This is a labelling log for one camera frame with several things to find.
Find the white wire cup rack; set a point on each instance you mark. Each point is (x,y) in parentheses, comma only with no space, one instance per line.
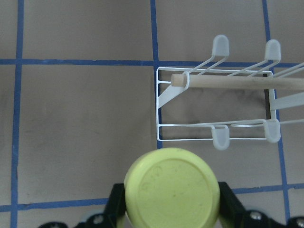
(209,103)

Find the yellow plastic cup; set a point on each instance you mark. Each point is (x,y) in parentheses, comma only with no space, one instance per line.
(171,188)

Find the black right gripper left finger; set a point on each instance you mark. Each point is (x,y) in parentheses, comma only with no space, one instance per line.
(115,209)

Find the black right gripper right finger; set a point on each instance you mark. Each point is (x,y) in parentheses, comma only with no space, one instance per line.
(231,210)

